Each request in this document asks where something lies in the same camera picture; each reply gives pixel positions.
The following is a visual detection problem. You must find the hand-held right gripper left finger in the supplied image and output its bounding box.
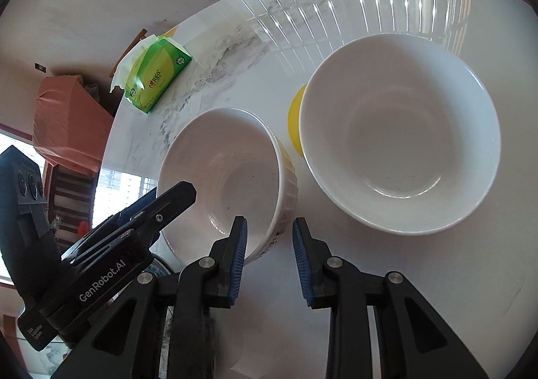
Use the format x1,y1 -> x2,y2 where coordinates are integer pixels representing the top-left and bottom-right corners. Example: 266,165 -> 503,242
50,216 -> 248,379

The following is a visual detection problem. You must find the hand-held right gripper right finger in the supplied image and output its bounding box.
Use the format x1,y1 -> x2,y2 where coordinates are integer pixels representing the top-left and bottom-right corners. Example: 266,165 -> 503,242
292,217 -> 484,379

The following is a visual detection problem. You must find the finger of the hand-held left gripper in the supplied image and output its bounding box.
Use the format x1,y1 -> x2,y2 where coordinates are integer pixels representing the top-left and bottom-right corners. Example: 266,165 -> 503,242
61,181 -> 197,269
111,189 -> 158,224

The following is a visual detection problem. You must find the white ribbed rabbit print bowl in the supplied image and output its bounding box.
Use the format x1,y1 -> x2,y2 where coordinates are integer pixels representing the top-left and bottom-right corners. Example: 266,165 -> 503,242
156,107 -> 298,266

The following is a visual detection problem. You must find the plain white bowl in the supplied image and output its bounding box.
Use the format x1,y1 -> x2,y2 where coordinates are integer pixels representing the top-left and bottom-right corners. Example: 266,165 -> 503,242
288,34 -> 502,237

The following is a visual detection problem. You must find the dark wooden bench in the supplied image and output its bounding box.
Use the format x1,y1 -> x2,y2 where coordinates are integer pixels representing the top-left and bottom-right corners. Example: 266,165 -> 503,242
46,163 -> 104,245

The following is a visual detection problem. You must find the orange cloth cover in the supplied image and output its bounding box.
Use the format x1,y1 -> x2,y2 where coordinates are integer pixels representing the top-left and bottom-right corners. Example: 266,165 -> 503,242
33,74 -> 114,172

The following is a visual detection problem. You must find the green tissue pack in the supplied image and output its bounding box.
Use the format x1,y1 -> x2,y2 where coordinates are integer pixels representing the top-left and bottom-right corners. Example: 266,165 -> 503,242
109,34 -> 193,115

